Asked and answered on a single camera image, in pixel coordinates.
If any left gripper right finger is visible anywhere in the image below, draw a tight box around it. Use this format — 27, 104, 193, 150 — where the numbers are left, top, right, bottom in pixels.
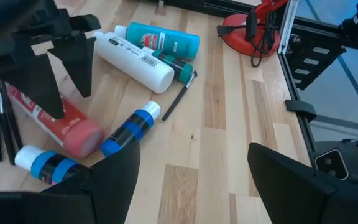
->
247, 142, 337, 224

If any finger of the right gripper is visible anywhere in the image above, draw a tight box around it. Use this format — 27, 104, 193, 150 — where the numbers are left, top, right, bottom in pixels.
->
47, 32, 97, 98
0, 52, 66, 121

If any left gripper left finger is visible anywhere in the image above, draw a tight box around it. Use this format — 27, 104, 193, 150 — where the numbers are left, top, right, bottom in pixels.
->
81, 142, 141, 224

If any large white paint bottle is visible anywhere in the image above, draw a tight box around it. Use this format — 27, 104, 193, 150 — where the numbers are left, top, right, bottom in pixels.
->
94, 30, 175, 95

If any red paint bottle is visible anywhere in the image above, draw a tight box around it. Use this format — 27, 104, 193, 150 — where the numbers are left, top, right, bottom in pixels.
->
6, 83, 105, 159

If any small royal blue paint bottle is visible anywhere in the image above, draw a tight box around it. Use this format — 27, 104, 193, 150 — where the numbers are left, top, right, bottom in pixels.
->
100, 100, 162, 157

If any small light blue paint bottle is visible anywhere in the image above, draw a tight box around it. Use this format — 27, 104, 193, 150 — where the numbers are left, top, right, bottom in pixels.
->
14, 145, 91, 186

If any large turquoise paint bottle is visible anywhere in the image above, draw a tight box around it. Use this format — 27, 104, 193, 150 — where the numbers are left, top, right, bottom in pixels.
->
114, 21, 201, 61

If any small green paint bottle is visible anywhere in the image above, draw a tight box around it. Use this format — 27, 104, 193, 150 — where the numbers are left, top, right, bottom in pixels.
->
141, 46, 195, 84

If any black flat-bristle paintbrush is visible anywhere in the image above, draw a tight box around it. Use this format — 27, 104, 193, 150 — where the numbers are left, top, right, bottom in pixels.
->
162, 70, 198, 122

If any black table edge clip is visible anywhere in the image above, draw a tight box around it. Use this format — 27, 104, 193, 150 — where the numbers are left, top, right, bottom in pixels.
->
284, 99, 318, 123

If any black lamp power cable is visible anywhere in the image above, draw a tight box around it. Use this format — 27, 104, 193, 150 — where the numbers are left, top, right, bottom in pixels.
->
216, 9, 279, 68

